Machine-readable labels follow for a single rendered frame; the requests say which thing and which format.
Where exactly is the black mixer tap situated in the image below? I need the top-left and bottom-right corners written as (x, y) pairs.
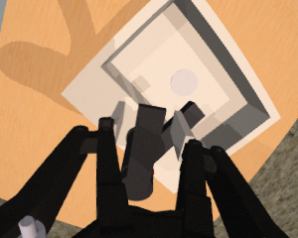
top-left (120, 100), bottom-right (206, 201)

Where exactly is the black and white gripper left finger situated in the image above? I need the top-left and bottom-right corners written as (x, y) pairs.
top-left (0, 101), bottom-right (137, 238)

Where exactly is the grey rectangular sink basin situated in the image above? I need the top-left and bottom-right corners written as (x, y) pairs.
top-left (61, 0), bottom-right (281, 156)

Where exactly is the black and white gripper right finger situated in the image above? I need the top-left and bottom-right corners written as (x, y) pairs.
top-left (170, 110), bottom-right (289, 238)

